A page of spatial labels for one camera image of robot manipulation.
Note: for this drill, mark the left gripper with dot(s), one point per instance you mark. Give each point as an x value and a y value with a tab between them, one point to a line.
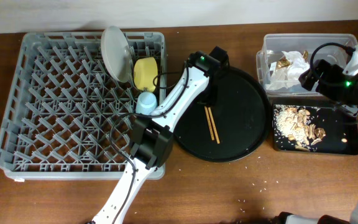
213	97

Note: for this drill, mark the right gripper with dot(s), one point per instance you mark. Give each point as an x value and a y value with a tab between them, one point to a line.
332	73

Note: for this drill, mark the white paper napkin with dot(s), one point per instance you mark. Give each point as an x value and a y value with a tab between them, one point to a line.
285	77

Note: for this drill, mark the wooden chopstick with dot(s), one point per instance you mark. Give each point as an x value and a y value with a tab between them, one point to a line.
209	123
213	126

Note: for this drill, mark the gold foil wrapper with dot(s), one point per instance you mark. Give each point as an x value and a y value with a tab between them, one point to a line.
295	59

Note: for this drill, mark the food scraps pile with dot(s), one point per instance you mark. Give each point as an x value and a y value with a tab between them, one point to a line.
309	129

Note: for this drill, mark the yellow plastic bowl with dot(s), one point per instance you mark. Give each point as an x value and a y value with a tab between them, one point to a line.
145	70

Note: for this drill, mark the light blue plastic cup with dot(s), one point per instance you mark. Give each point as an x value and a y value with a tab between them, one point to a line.
146	103

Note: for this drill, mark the grey round plate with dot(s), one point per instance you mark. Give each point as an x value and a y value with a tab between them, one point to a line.
116	54

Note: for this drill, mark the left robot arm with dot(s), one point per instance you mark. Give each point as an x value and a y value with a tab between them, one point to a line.
151	140

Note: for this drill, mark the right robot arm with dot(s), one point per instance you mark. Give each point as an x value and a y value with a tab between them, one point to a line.
321	179

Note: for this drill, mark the clear plastic waste bin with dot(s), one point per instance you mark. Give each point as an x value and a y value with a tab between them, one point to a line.
272	50

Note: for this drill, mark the grey plastic dishwasher rack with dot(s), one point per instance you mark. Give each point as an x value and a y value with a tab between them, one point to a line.
61	106

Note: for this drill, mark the black rectangular tray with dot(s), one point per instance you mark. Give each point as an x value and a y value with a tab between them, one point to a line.
352	129

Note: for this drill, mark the round black serving tray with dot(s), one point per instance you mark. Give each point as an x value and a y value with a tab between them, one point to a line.
242	115

